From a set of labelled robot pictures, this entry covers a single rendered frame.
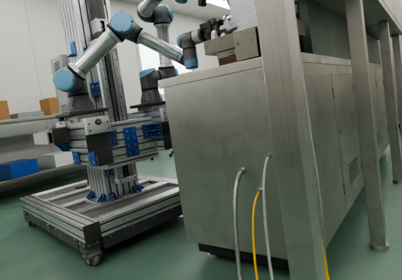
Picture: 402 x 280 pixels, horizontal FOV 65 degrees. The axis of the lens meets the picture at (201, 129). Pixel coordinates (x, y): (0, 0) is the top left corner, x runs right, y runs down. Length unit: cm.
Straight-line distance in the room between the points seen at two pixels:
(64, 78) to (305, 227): 140
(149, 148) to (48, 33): 337
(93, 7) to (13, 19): 287
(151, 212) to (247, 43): 117
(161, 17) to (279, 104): 163
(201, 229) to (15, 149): 347
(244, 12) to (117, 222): 128
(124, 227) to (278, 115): 138
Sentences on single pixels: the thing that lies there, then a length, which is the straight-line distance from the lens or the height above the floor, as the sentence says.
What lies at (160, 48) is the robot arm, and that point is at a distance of 184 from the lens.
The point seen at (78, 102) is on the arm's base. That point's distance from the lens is 188.
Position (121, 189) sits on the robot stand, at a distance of 221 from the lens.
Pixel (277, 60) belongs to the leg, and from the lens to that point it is 65.
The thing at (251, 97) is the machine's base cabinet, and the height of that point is 75.
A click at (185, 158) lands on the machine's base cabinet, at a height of 52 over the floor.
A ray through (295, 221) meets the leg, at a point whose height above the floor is 49.
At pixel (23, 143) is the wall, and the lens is 469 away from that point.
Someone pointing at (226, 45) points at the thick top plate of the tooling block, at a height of 99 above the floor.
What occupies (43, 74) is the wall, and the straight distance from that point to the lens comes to 494.
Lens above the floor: 75
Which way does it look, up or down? 4 degrees down
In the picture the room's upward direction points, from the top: 8 degrees counter-clockwise
